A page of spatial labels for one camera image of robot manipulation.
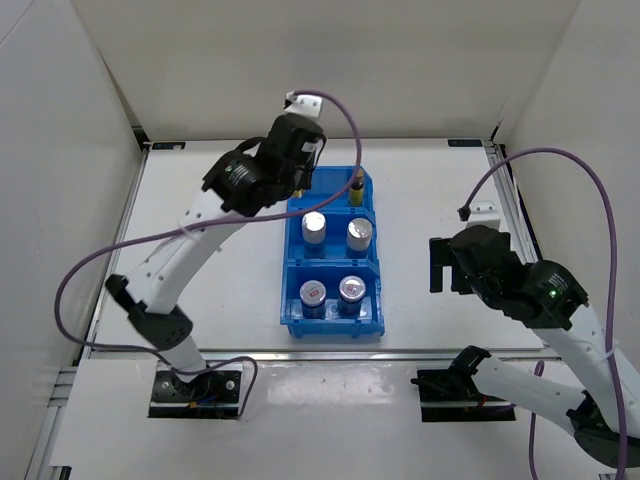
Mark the tall white blue shaker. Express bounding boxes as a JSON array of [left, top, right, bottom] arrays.
[[346, 218, 374, 258], [301, 211, 326, 258]]

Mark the red-lid sauce jar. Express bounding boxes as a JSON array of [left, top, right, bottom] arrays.
[[299, 280, 327, 319], [337, 275, 366, 317]]

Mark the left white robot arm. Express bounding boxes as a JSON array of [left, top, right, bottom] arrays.
[[106, 108, 325, 401]]

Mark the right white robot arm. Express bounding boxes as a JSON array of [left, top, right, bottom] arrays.
[[429, 225, 639, 469]]

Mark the blue three-compartment plastic bin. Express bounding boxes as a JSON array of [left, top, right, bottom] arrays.
[[280, 172, 385, 338]]

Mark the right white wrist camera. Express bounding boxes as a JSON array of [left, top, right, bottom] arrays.
[[458, 200, 501, 230]]

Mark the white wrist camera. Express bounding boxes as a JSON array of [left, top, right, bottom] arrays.
[[284, 92, 323, 121], [458, 200, 501, 230]]

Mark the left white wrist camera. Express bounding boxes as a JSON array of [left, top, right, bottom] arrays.
[[284, 92, 323, 121]]

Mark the right aluminium frame rail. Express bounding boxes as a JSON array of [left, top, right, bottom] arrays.
[[493, 164, 541, 262]]

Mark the aluminium frame rail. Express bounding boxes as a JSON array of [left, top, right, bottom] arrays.
[[23, 146, 147, 479], [493, 164, 541, 262]]

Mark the aluminium front rail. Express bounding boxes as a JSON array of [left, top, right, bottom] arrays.
[[81, 348, 559, 362]]

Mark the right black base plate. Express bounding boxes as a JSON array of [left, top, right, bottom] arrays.
[[410, 369, 516, 423]]

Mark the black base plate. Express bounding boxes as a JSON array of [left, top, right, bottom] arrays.
[[148, 361, 243, 420], [410, 369, 516, 423]]

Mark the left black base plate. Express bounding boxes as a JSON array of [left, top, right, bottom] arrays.
[[148, 361, 243, 420]]

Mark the left aluminium frame rail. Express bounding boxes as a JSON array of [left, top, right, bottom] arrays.
[[23, 146, 147, 479]]

